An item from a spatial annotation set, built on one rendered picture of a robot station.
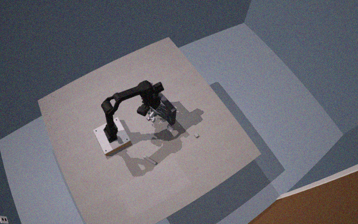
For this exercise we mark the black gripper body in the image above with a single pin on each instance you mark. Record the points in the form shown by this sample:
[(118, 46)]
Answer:
[(144, 110)]

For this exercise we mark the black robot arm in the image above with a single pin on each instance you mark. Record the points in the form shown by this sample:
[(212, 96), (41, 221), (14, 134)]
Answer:
[(145, 89)]

